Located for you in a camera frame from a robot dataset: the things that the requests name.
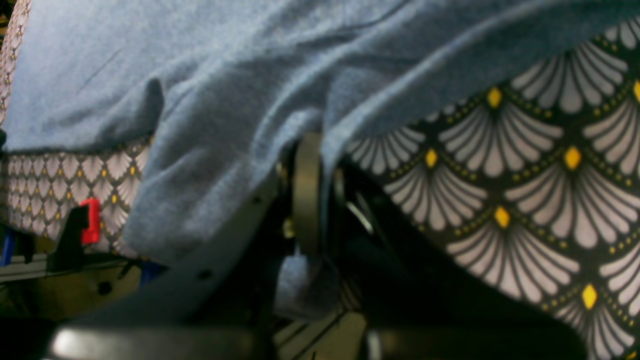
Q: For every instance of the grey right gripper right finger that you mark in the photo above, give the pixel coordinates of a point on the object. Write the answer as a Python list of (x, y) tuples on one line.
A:
[(418, 304)]

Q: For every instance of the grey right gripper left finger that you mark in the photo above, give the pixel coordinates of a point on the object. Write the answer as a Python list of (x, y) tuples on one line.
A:
[(217, 304)]

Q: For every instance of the blue T-shirt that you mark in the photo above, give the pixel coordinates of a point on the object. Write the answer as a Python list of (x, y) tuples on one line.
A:
[(505, 131)]

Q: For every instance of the red black table clamp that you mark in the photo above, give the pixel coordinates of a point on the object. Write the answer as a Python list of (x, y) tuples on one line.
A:
[(82, 228)]

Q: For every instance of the fan patterned tablecloth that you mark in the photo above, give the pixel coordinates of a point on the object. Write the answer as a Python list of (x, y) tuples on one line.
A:
[(423, 179)]

